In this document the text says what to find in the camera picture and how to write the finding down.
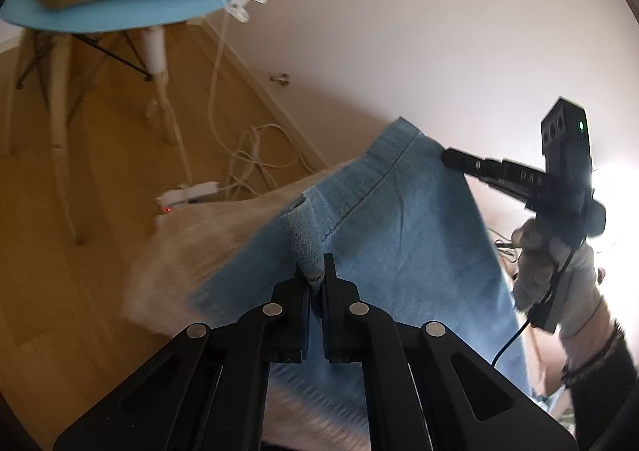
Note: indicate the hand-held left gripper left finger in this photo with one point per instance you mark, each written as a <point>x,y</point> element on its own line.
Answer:
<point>293,321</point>

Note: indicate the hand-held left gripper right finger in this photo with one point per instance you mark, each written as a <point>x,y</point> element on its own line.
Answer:
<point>340,321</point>

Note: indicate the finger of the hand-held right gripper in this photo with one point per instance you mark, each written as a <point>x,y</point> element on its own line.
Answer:
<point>474,164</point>

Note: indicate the blue denim pants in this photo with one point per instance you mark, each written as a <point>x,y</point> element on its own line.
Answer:
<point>399,231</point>

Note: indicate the person's right hand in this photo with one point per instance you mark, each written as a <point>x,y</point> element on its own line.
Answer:
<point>534,256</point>

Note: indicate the white power strip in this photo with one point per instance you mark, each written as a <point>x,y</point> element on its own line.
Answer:
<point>194,191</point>

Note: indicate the metal door stopper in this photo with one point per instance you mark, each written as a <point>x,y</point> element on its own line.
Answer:
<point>280,78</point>

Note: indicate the blue chair with wooden legs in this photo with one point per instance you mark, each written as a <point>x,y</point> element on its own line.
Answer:
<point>125,11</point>

